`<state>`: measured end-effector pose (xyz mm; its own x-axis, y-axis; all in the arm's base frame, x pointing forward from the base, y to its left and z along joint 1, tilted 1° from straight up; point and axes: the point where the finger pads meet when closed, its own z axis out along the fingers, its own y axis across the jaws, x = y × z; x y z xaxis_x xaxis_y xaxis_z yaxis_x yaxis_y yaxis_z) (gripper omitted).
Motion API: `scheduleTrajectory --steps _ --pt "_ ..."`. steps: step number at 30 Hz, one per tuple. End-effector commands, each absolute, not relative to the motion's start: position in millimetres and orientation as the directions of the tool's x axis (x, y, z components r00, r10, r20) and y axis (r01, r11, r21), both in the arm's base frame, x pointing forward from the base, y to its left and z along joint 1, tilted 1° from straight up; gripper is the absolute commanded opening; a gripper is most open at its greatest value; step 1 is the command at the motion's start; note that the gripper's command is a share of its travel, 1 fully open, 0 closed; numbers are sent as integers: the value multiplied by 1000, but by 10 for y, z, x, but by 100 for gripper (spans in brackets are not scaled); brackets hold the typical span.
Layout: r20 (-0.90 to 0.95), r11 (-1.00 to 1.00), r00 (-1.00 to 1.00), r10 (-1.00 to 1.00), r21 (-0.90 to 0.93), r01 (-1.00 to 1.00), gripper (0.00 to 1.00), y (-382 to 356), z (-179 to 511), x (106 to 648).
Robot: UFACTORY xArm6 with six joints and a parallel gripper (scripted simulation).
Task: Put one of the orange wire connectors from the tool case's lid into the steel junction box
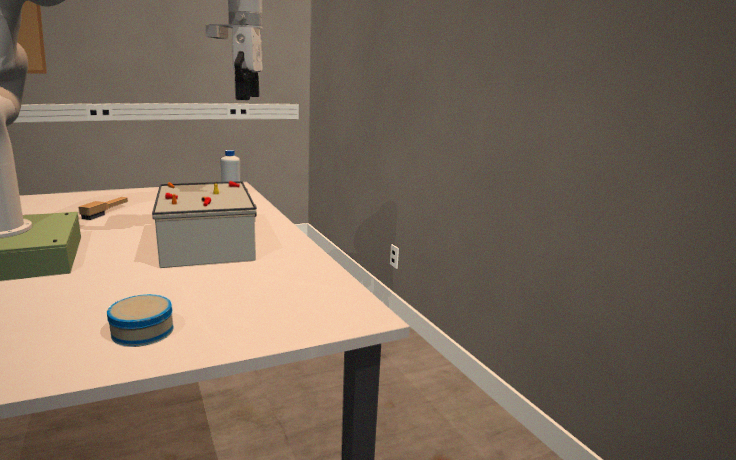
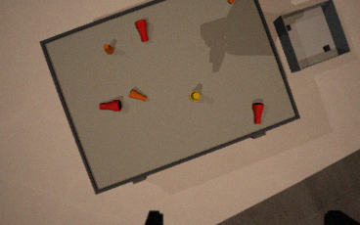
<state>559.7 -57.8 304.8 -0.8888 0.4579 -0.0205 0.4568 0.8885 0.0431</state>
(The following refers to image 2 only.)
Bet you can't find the grey square open box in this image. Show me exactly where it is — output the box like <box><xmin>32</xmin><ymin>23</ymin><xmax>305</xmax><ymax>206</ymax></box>
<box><xmin>273</xmin><ymin>0</ymin><xmax>351</xmax><ymax>73</ymax></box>

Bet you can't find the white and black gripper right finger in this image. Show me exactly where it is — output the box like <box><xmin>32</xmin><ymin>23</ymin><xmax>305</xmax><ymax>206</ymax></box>
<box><xmin>324</xmin><ymin>210</ymin><xmax>360</xmax><ymax>225</ymax></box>

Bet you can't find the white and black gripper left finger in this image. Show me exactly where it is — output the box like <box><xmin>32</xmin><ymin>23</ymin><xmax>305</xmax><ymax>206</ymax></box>
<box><xmin>145</xmin><ymin>210</ymin><xmax>163</xmax><ymax>225</ymax></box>

